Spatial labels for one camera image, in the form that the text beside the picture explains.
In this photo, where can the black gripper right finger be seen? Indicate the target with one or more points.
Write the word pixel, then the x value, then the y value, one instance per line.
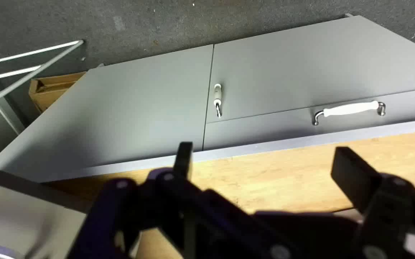
pixel 355 177

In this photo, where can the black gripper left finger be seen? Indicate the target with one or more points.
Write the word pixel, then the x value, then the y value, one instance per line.
pixel 183 162

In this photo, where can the grey cabinet with wood top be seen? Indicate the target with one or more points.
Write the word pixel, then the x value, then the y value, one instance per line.
pixel 121 105

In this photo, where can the brown cardboard box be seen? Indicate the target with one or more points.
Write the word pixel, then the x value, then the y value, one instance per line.
pixel 49 90

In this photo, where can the grey desk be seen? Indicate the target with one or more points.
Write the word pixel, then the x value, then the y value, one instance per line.
pixel 21 216

